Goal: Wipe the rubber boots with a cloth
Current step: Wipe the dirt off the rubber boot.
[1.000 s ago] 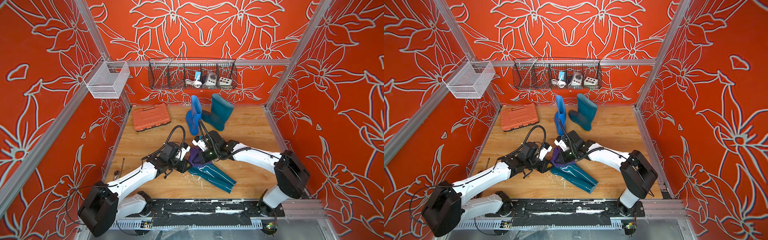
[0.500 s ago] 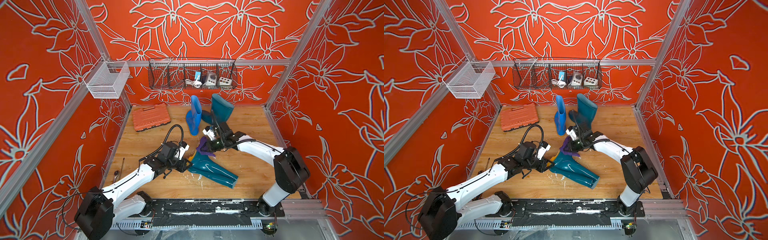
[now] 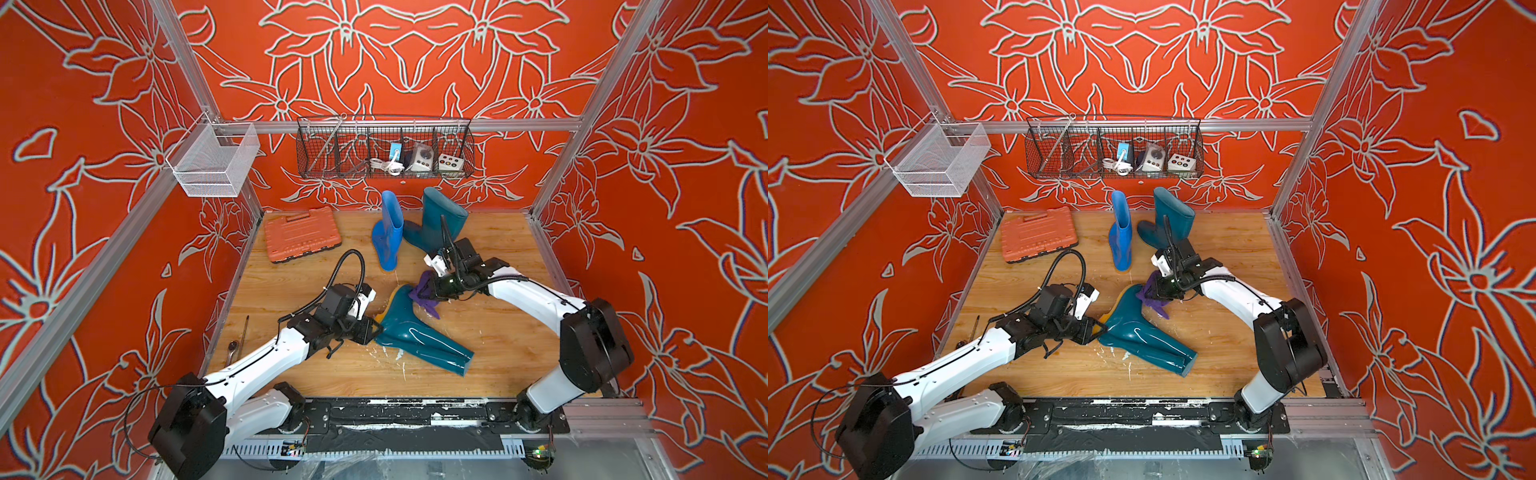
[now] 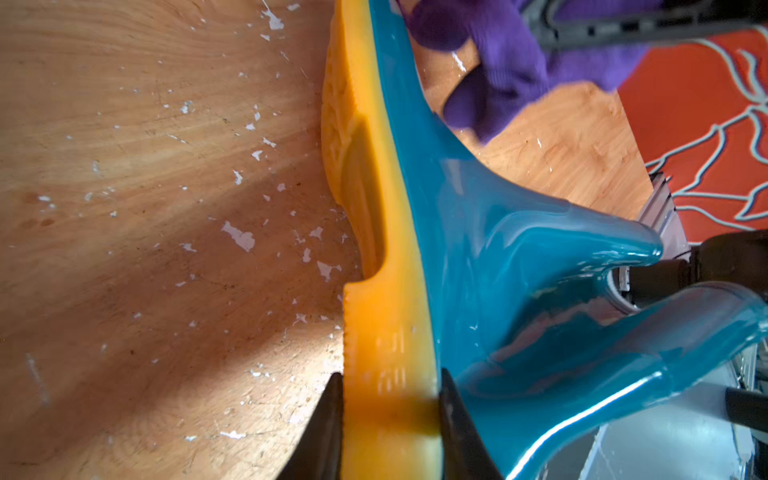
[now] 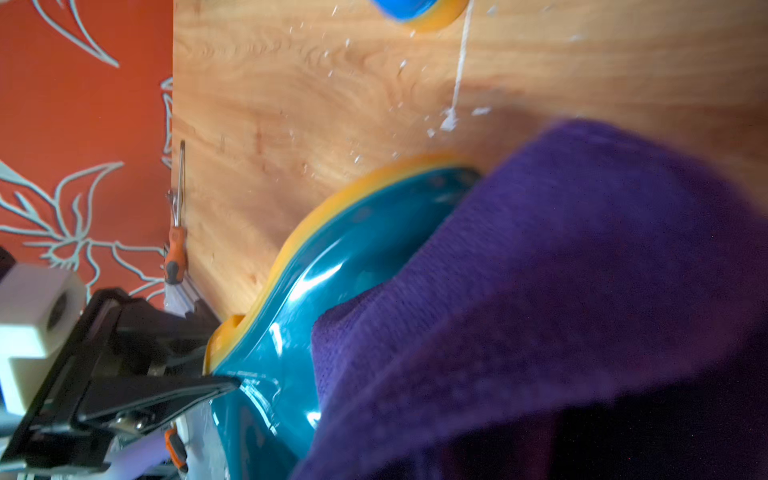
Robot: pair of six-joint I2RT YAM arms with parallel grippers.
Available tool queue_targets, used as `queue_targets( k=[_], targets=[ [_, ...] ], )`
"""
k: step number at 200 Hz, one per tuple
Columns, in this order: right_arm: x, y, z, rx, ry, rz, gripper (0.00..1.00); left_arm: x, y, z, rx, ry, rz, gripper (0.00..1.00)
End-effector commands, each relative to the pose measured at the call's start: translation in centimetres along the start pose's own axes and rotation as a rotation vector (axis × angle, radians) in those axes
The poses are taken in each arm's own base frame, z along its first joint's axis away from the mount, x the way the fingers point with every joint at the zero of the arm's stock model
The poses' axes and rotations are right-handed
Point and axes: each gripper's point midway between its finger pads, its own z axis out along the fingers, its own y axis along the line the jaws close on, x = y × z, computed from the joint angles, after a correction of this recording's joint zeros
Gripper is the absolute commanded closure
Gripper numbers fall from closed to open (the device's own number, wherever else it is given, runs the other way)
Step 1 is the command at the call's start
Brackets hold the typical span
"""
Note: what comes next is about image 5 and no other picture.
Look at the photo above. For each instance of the purple cloth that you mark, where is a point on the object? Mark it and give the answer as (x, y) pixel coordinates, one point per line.
(596, 308)

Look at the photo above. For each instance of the dark teal rubber boot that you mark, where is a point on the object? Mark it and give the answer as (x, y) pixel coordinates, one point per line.
(355, 240)

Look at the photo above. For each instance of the orange handled screwdriver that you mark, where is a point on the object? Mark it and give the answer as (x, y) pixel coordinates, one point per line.
(175, 265)

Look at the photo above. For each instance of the blue rubber boot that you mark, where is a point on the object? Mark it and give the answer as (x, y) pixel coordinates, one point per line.
(422, 15)

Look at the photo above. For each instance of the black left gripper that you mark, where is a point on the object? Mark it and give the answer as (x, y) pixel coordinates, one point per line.
(126, 371)

